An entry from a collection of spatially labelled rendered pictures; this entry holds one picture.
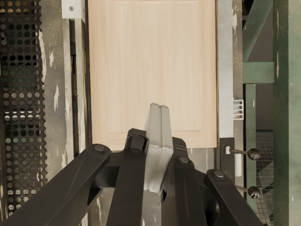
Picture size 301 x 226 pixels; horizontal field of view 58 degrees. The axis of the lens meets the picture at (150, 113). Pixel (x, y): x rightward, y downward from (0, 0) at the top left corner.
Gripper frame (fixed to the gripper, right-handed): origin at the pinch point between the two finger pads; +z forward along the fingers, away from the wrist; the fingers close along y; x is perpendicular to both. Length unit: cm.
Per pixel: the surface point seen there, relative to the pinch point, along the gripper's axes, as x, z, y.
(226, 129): -25, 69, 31
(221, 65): -5, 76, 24
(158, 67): -11, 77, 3
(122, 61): -12, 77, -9
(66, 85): -22, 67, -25
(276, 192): -45, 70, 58
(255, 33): 7, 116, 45
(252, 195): -37, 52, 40
